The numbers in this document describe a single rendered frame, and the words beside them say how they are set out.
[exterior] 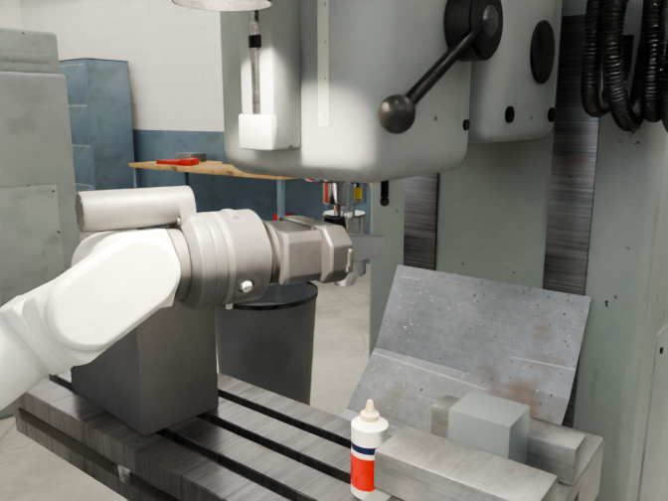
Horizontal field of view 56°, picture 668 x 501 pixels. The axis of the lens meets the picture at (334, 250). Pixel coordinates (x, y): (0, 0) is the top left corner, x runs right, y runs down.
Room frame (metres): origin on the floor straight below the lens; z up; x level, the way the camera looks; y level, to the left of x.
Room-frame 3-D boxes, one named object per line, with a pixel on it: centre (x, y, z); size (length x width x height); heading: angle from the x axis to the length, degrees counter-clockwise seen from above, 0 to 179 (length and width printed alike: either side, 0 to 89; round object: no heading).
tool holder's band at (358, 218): (0.65, -0.01, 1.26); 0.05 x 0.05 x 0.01
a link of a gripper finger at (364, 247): (0.62, -0.03, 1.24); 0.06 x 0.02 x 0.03; 123
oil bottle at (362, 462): (0.62, -0.04, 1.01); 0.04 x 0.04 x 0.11
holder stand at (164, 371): (0.86, 0.28, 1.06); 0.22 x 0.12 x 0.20; 46
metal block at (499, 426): (0.54, -0.15, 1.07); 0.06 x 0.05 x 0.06; 54
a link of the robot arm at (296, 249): (0.60, 0.07, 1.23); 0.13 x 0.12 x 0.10; 33
